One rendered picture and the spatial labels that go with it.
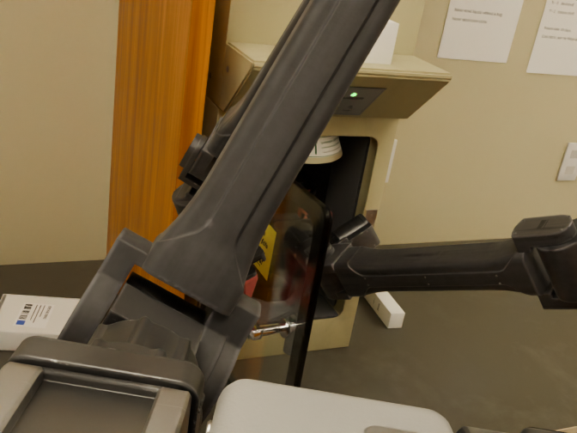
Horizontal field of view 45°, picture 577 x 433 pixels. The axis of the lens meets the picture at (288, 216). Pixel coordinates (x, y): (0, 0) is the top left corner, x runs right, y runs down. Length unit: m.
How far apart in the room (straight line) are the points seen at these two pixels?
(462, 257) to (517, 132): 1.08
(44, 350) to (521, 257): 0.64
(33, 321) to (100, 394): 0.99
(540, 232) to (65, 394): 0.63
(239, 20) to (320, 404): 0.81
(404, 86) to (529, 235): 0.33
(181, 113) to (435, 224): 1.12
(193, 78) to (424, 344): 0.77
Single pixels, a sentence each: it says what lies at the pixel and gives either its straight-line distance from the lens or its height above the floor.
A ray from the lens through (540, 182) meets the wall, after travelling 2.11.
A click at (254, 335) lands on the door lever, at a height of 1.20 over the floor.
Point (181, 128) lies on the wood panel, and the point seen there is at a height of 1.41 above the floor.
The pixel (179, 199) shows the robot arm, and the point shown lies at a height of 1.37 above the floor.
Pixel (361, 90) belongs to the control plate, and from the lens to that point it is 1.05.
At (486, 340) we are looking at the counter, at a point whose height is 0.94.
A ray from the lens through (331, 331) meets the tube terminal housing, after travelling 1.35.
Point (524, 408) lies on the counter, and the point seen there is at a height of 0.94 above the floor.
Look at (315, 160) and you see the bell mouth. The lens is 1.17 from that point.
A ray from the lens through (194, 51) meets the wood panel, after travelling 0.93.
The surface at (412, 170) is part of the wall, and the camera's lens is 1.82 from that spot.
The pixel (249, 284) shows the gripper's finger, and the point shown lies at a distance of 0.89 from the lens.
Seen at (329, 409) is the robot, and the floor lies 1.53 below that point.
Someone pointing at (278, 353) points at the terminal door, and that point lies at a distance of 0.95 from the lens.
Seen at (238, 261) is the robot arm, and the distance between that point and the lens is 0.43.
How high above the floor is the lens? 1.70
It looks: 24 degrees down
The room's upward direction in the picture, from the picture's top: 9 degrees clockwise
